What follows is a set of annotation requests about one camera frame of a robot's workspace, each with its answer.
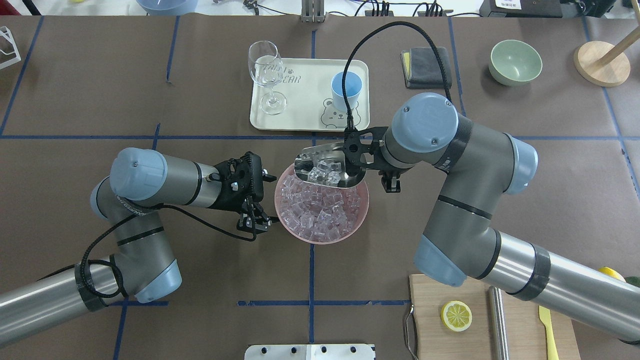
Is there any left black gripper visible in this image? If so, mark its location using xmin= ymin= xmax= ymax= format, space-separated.
xmin=209 ymin=152 xmax=280 ymax=234

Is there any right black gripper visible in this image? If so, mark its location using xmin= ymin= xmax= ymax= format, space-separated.
xmin=342 ymin=126 xmax=402 ymax=193

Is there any metal ice scoop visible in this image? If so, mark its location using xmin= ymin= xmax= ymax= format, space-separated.
xmin=294 ymin=142 xmax=366 ymax=189

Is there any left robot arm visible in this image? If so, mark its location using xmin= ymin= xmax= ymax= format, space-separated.
xmin=1 ymin=147 xmax=276 ymax=346

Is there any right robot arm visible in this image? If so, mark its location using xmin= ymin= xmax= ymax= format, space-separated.
xmin=344 ymin=92 xmax=640 ymax=346

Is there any clear ice cubes pile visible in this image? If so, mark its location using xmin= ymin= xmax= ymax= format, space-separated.
xmin=279 ymin=156 xmax=362 ymax=240

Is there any light blue cup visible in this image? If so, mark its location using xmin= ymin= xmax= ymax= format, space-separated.
xmin=331 ymin=71 xmax=362 ymax=113

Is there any wooden cup stand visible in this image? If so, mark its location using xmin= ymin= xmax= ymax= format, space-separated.
xmin=573 ymin=27 xmax=640 ymax=88

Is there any pink bowl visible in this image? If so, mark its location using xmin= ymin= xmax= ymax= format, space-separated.
xmin=274 ymin=163 xmax=370 ymax=245

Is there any cream bear tray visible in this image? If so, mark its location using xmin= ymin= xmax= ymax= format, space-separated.
xmin=249 ymin=58 xmax=348 ymax=132

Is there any grey folded cloth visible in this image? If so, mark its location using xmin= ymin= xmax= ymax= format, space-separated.
xmin=400 ymin=47 xmax=452 ymax=89

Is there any clear wine glass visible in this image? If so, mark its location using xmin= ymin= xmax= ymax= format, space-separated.
xmin=247 ymin=39 xmax=287 ymax=116

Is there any green bowl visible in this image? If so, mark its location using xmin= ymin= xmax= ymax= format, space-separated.
xmin=489 ymin=39 xmax=543 ymax=87

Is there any lemon half slice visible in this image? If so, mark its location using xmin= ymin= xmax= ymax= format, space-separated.
xmin=439 ymin=300 xmax=473 ymax=332

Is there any blue bowl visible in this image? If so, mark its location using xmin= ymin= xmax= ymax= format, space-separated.
xmin=135 ymin=0 xmax=199 ymax=16

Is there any steel muddler black tip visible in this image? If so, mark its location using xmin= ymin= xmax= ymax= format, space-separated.
xmin=488 ymin=285 xmax=510 ymax=360

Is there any yellow plastic knife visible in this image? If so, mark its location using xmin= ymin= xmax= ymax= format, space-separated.
xmin=538 ymin=305 xmax=560 ymax=360

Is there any wooden cutting board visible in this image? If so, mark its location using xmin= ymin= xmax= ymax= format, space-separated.
xmin=403 ymin=273 xmax=582 ymax=360

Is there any yellow lemon round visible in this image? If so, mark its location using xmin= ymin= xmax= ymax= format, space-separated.
xmin=598 ymin=266 xmax=627 ymax=283

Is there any green avocado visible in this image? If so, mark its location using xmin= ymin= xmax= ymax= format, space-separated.
xmin=624 ymin=276 xmax=640 ymax=288

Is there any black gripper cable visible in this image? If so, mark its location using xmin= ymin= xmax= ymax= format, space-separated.
xmin=341 ymin=21 xmax=453 ymax=132

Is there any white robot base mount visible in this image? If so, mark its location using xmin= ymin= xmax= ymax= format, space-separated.
xmin=244 ymin=343 xmax=377 ymax=360

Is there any aluminium frame post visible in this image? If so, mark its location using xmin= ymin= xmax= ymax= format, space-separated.
xmin=301 ymin=0 xmax=326 ymax=23

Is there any white wire rack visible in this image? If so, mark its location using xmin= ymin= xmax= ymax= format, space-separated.
xmin=0 ymin=26 xmax=22 ymax=69

